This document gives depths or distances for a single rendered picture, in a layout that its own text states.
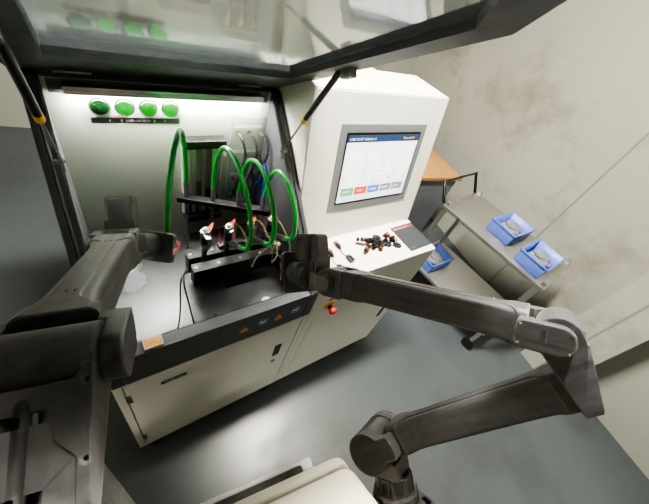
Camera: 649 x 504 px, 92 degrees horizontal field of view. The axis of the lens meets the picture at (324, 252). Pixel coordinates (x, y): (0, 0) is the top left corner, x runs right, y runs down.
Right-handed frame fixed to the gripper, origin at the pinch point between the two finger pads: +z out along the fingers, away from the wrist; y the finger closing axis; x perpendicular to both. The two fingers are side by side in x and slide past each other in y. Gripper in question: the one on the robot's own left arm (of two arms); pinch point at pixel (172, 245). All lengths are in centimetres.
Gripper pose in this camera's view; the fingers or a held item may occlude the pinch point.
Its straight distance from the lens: 89.5
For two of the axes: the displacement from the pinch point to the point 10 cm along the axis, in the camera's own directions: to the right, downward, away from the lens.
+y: -9.9, -1.5, 0.5
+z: 0.6, -0.3, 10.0
